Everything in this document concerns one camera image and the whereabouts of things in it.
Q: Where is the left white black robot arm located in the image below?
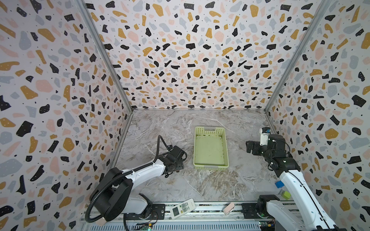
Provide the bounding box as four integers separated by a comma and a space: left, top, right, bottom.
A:
85, 146, 188, 223

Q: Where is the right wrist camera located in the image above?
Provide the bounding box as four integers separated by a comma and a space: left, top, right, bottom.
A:
260, 127, 271, 146

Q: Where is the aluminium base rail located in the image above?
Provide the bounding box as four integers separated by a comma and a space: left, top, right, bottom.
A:
78, 201, 300, 231

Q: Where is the blue block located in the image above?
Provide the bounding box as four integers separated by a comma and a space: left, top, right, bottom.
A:
275, 181, 284, 188

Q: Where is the white remote control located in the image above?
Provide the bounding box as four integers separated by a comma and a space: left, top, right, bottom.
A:
170, 199, 196, 219

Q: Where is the green block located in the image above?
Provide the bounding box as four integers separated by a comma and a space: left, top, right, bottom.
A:
280, 190, 291, 200

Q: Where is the light green perforated plastic bin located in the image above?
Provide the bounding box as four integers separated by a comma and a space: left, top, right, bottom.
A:
193, 126, 229, 170

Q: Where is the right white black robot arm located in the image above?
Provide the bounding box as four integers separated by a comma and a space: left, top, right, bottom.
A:
246, 132, 340, 231

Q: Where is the black corrugated cable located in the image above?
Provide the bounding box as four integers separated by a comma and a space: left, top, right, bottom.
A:
84, 135, 174, 223

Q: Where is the pink eraser block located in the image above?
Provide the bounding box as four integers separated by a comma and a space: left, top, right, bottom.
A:
223, 202, 235, 216

